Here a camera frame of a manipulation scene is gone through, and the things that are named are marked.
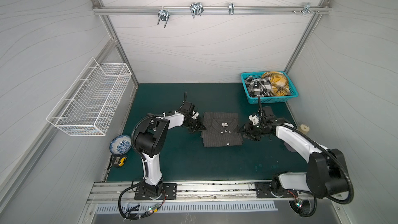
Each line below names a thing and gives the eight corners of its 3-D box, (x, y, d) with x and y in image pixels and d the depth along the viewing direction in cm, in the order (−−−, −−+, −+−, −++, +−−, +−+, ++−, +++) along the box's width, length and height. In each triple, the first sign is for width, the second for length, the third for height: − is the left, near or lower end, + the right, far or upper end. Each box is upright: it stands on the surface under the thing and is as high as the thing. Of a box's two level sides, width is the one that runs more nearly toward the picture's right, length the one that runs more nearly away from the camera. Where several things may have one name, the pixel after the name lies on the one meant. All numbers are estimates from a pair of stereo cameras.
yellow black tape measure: (112, 167, 83) (109, 165, 80) (115, 156, 86) (113, 154, 84) (123, 167, 83) (121, 165, 80) (126, 156, 86) (124, 154, 84)
